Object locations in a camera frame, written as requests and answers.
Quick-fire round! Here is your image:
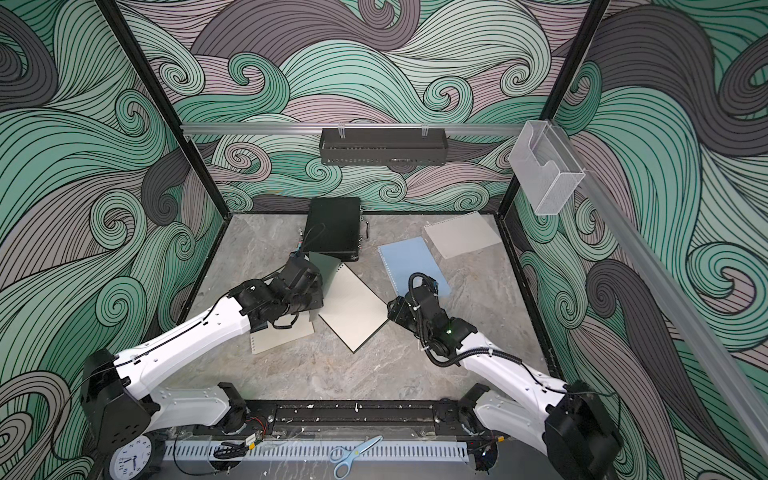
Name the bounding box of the dark green spiral notebook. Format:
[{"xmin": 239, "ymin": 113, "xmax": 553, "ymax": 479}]
[{"xmin": 308, "ymin": 253, "xmax": 387, "ymax": 353}]

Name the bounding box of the torn lined paper page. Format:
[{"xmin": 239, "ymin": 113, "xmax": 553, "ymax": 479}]
[{"xmin": 424, "ymin": 212, "xmax": 502, "ymax": 259}]

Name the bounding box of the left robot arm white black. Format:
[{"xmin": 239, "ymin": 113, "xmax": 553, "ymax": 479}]
[{"xmin": 80, "ymin": 253, "xmax": 340, "ymax": 454}]

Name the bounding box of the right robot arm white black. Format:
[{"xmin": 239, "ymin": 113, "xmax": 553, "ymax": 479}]
[{"xmin": 387, "ymin": 272, "xmax": 624, "ymax": 479}]

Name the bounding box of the beige spiral notebook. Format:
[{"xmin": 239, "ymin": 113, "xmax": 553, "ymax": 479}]
[{"xmin": 250, "ymin": 311, "xmax": 315, "ymax": 355}]

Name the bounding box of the black hard case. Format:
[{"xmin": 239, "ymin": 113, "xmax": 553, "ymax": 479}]
[{"xmin": 300, "ymin": 197, "xmax": 363, "ymax": 262}]

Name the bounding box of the round analog clock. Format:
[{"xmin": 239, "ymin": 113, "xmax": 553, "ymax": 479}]
[{"xmin": 107, "ymin": 435, "xmax": 153, "ymax": 480}]

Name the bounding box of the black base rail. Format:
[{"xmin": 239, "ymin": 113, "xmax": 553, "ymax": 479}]
[{"xmin": 245, "ymin": 399, "xmax": 513, "ymax": 436}]

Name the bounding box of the black wall tray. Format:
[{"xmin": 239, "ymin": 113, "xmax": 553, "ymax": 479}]
[{"xmin": 319, "ymin": 127, "xmax": 449, "ymax": 166}]

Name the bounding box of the white slotted cable duct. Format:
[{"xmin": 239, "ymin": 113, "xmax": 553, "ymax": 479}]
[{"xmin": 164, "ymin": 440, "xmax": 469, "ymax": 463}]

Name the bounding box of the aluminium rail back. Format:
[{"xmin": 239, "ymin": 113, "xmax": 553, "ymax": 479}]
[{"xmin": 180, "ymin": 121, "xmax": 524, "ymax": 137}]

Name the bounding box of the aluminium rail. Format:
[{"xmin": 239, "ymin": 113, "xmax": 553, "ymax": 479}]
[
  {"xmin": 560, "ymin": 133, "xmax": 767, "ymax": 458},
  {"xmin": 180, "ymin": 121, "xmax": 524, "ymax": 137}
]

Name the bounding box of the clear plastic wall holder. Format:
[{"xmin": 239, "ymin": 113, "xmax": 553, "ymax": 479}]
[{"xmin": 508, "ymin": 120, "xmax": 585, "ymax": 216}]

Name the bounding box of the aluminium rail right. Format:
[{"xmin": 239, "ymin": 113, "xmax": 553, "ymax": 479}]
[{"xmin": 560, "ymin": 133, "xmax": 767, "ymax": 458}]

